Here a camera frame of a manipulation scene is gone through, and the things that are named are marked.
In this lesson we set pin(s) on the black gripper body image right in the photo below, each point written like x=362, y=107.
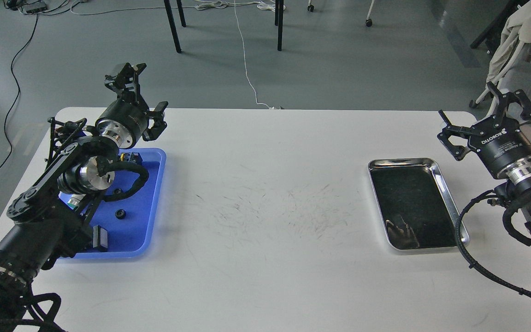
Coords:
x=500, y=146

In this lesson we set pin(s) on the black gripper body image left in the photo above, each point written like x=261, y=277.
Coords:
x=123, y=122

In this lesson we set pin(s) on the silver metal tray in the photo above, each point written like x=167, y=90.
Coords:
x=418, y=213

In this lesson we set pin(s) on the blue plastic tray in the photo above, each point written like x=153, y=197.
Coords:
x=130, y=237

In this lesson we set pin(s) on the black table leg left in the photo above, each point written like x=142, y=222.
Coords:
x=172, y=23

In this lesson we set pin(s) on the black table leg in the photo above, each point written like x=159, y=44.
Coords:
x=279, y=14
x=172, y=23

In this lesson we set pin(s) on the beige cloth on chair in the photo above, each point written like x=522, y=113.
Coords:
x=515, y=36

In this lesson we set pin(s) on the black rectangular block part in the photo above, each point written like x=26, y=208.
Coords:
x=100, y=240

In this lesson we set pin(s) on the black table leg right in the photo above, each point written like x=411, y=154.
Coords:
x=279, y=14

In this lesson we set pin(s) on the red push button switch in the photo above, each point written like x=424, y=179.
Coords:
x=134, y=158

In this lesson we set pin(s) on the green push button switch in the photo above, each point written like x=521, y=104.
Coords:
x=75, y=200

